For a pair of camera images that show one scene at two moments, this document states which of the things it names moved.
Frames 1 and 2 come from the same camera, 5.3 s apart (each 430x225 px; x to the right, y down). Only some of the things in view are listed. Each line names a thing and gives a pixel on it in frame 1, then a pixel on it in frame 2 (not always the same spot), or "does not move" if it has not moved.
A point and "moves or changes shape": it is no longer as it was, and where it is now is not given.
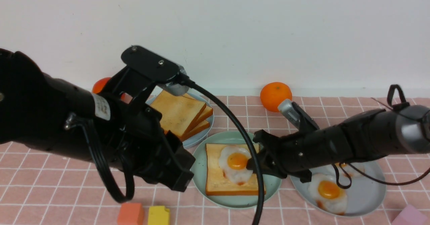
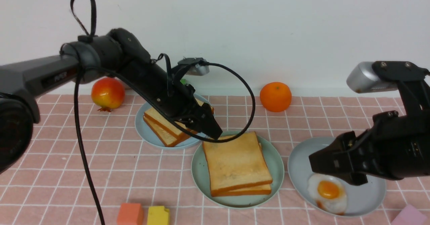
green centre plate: x=273 y=183 does not move
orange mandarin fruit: x=272 y=93 does not move
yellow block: x=158 y=215 does not move
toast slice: x=178 y=113 moves or changes shape
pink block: x=410 y=215 does not move
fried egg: x=324 y=189 does not move
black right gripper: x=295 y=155 -> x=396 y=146
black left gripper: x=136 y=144 -> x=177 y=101
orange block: x=131 y=214 does not move
